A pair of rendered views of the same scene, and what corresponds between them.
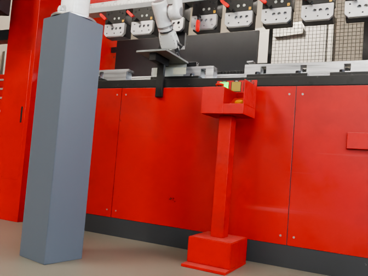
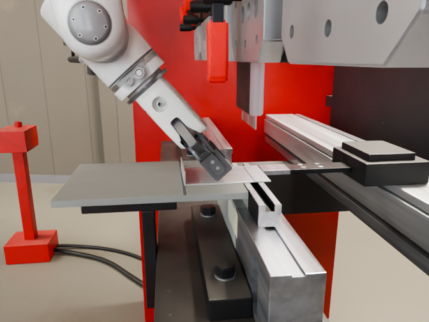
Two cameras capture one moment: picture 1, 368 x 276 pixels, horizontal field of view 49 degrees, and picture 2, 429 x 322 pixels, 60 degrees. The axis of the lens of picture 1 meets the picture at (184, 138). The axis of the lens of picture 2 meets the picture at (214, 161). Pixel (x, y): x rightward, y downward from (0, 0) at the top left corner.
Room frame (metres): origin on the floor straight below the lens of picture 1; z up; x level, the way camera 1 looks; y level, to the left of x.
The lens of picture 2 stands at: (1.93, -0.37, 1.18)
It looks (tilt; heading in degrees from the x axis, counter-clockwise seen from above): 15 degrees down; 57
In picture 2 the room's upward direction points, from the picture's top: straight up
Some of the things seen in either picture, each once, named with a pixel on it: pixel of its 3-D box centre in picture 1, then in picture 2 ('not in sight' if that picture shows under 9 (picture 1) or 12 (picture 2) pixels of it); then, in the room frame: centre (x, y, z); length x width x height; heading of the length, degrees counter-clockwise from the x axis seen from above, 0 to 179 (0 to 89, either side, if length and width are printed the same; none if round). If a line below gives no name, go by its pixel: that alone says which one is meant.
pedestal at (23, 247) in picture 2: not in sight; (25, 191); (2.14, 1.99, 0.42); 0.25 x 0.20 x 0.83; 154
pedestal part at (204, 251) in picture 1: (215, 251); not in sight; (1.79, -0.18, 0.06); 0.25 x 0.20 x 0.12; 152
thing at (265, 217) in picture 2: (181, 65); (252, 190); (2.28, 0.05, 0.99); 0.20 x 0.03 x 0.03; 64
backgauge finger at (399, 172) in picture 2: not in sight; (336, 161); (2.44, 0.02, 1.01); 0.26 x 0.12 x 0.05; 154
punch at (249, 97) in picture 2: (177, 41); (249, 92); (2.29, 0.08, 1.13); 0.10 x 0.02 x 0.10; 64
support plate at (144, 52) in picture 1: (163, 57); (154, 179); (2.16, 0.15, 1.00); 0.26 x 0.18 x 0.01; 154
